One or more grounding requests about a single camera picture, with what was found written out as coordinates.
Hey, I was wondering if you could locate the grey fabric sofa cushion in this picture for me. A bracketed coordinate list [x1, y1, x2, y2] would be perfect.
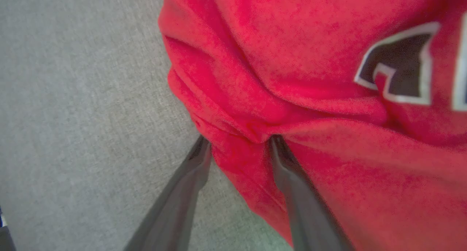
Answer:
[0, 0, 294, 251]

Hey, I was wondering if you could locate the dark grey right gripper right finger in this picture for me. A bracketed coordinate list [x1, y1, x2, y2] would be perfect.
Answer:
[269, 134, 355, 251]

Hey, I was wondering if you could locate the red Bulls 23 jersey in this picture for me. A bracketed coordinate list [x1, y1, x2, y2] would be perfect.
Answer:
[158, 0, 467, 251]

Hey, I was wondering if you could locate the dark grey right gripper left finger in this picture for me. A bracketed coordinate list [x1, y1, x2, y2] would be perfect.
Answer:
[123, 136, 212, 251]

